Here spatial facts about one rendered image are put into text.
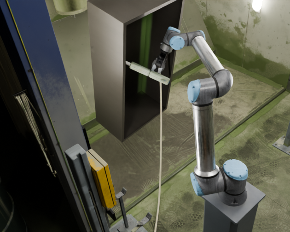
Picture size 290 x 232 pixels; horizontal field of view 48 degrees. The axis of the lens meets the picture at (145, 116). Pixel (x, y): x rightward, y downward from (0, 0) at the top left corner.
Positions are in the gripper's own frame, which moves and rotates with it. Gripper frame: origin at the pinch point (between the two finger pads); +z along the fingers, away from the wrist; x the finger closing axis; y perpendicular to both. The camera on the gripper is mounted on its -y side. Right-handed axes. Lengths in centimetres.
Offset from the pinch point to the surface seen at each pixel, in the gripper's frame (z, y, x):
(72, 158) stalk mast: -7, -138, 9
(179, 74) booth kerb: 47, 182, -24
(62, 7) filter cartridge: 2, 72, 108
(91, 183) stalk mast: 6, -131, 0
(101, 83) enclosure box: 25.4, 3.5, 35.1
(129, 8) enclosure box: -40, -17, 32
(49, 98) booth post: 0, -95, 38
